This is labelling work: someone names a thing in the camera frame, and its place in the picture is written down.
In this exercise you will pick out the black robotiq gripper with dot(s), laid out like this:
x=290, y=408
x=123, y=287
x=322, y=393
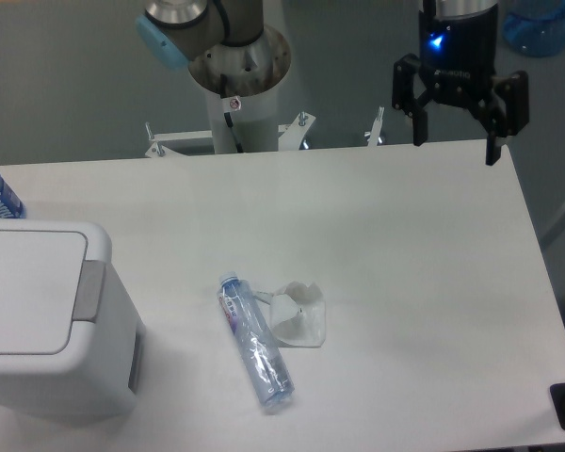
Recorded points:
x=457, y=43

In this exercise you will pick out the grey robot arm with blue cap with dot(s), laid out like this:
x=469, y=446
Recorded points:
x=177, y=32

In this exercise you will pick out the white trash can body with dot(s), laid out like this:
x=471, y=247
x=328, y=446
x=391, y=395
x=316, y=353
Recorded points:
x=96, y=372

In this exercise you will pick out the white trash can lid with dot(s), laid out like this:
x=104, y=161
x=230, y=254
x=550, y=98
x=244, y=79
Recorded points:
x=39, y=276

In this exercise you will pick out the large blue water jug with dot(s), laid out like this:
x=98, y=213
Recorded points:
x=535, y=28

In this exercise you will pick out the crumpled white face mask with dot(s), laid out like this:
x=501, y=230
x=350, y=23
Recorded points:
x=296, y=315

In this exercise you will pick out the clear empty plastic bottle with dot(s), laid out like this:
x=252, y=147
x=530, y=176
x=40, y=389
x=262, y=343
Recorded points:
x=256, y=344

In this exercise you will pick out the white metal frame with bolts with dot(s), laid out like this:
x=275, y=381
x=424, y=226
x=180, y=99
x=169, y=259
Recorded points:
x=291, y=136

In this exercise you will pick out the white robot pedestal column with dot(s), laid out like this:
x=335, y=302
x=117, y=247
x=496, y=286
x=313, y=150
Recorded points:
x=241, y=89

